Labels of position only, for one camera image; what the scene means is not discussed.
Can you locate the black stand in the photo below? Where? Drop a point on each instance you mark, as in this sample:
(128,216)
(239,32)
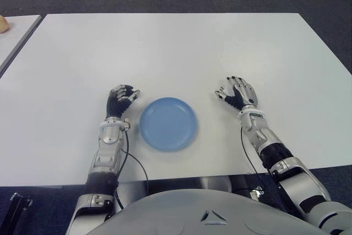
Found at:
(15,213)

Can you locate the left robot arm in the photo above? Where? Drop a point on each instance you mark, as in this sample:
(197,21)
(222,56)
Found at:
(108,136)

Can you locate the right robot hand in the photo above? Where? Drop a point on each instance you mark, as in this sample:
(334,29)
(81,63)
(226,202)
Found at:
(244,92)

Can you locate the grey left robot leg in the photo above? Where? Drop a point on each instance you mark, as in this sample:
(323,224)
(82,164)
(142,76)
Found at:
(132,193)

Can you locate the metal clip bracket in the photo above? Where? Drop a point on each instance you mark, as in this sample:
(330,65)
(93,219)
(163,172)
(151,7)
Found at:
(256,192)

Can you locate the grey robot torso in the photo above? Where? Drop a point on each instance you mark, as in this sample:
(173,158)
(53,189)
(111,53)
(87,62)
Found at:
(178,213)

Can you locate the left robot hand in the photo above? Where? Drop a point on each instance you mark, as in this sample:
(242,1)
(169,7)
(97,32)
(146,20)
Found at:
(115,105)

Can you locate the grey robot leg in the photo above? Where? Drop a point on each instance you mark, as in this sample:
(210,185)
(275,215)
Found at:
(214,184)
(132,193)

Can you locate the beige round object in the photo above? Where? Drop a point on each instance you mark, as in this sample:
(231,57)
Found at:
(3,24)

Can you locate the grey right robot leg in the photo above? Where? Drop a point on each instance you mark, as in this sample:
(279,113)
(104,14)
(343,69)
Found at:
(214,184)

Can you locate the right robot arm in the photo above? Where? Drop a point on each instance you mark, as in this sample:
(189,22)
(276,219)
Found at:
(297,180)

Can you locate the blue round plate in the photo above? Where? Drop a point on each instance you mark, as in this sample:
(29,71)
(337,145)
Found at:
(168,124)

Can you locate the white side table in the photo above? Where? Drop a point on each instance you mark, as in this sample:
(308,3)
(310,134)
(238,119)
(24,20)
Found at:
(16,39)

